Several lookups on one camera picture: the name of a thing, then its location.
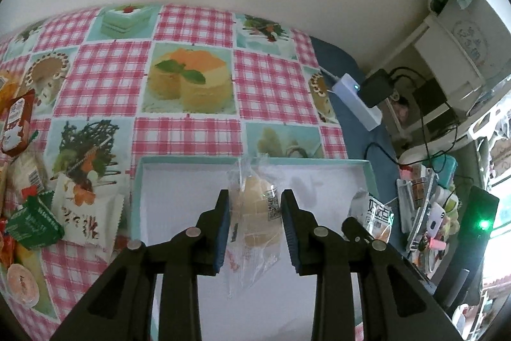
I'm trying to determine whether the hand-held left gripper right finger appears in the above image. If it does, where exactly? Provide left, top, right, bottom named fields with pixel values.
left=280, top=188, right=461, bottom=341

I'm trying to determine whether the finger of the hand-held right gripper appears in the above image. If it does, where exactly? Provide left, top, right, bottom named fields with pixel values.
left=342, top=216, right=371, bottom=244

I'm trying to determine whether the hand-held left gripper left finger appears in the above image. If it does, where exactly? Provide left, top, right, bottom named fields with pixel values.
left=50, top=189, right=232, bottom=341

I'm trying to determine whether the white snack packet black print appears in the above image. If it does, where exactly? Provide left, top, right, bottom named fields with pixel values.
left=347, top=189, right=396, bottom=242

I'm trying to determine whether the bread bun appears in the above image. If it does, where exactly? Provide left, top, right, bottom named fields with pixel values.
left=225, top=155, right=282, bottom=299

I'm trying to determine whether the teal cardboard box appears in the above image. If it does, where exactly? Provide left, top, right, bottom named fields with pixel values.
left=130, top=156, right=380, bottom=341

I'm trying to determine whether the white snack packet orange flower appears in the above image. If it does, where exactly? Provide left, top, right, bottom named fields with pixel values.
left=52, top=173, right=125, bottom=264

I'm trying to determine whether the green snack packet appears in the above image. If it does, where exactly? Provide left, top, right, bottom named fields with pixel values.
left=5, top=191, right=65, bottom=251

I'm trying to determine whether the peach jelly cup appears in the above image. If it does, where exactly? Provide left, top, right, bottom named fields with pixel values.
left=6, top=263, right=41, bottom=306

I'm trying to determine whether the pink orange snack packet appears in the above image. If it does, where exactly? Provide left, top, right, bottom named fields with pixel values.
left=0, top=219, right=19, bottom=274

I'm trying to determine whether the pile of small clutter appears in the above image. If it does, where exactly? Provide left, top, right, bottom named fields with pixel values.
left=395, top=165, right=464, bottom=278

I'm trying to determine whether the teal plastic container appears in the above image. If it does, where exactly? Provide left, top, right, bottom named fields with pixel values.
left=433, top=155, right=458, bottom=188

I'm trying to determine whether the blue cloth cover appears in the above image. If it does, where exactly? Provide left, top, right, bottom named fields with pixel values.
left=309, top=35, right=404, bottom=246

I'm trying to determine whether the white round container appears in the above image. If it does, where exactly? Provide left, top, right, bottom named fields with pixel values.
left=399, top=146, right=434, bottom=168

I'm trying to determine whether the white power strip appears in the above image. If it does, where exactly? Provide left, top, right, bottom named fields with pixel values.
left=331, top=73, right=382, bottom=132

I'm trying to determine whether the black power adapter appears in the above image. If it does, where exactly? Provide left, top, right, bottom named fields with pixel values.
left=359, top=69, right=396, bottom=108

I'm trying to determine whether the pink checkered cake print tablecloth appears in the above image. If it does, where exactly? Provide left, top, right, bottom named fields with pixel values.
left=0, top=3, right=350, bottom=326

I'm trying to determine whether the white shelf unit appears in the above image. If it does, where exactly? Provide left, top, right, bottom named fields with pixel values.
left=383, top=0, right=511, bottom=118

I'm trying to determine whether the pale bun in clear wrap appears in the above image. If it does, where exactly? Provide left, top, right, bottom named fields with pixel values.
left=8, top=149, right=52, bottom=214

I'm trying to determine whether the red sauce packet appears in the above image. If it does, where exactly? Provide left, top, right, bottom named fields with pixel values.
left=0, top=89, right=36, bottom=159

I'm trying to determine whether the black cable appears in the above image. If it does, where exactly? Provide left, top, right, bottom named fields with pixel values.
left=365, top=66, right=460, bottom=166

